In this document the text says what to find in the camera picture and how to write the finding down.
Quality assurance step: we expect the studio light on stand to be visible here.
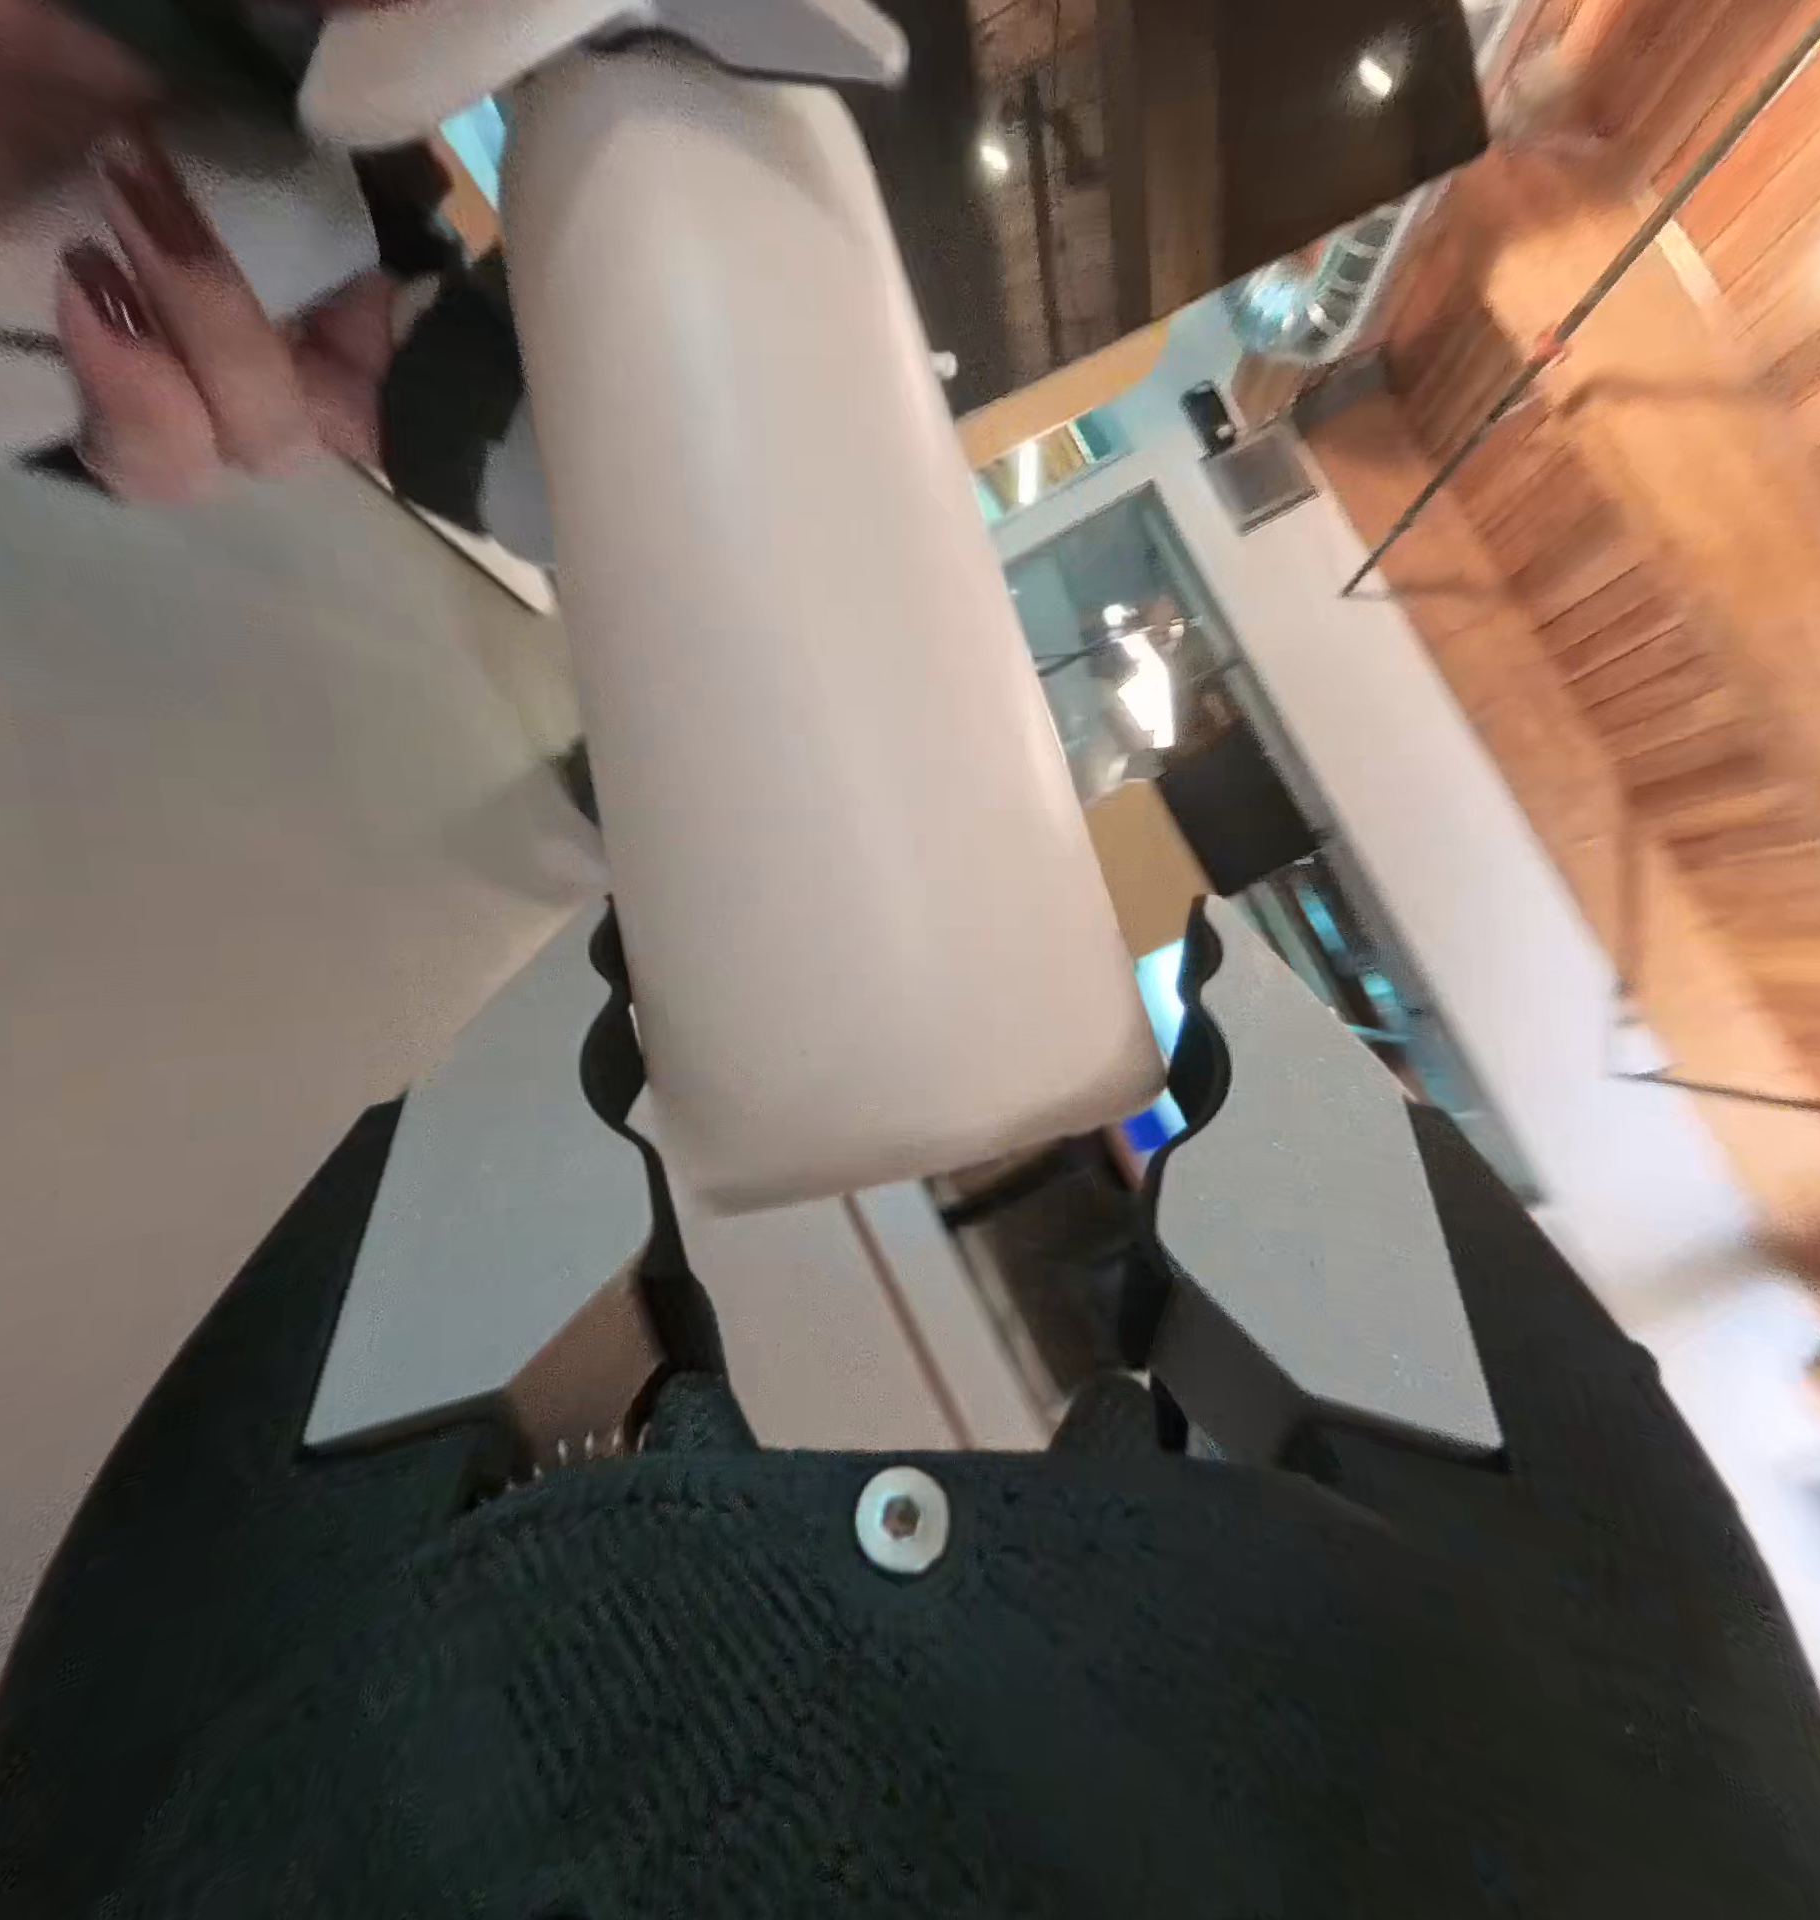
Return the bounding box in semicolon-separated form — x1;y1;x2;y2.
1043;593;1200;756

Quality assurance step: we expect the black square panel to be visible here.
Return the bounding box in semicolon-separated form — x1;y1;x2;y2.
1156;728;1323;898

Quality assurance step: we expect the white cylindrical bottle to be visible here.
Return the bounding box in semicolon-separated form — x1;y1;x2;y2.
496;50;1169;1214

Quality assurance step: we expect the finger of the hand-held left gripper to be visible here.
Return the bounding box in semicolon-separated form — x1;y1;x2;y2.
299;0;658;148
610;0;912;87

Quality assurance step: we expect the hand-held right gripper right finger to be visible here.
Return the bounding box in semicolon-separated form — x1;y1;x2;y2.
1117;898;1505;1468

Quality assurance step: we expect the wall vent grille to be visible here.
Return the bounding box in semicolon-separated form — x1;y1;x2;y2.
1200;425;1320;537

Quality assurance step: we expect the silver elbow air duct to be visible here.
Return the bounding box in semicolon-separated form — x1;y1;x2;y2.
1224;212;1395;356

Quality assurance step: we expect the metal ceiling rod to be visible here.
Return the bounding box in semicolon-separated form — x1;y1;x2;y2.
1337;0;1820;601

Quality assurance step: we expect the person's left hand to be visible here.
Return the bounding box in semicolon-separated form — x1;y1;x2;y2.
0;0;399;504

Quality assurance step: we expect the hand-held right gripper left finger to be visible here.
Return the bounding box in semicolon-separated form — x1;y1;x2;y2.
300;898;732;1452

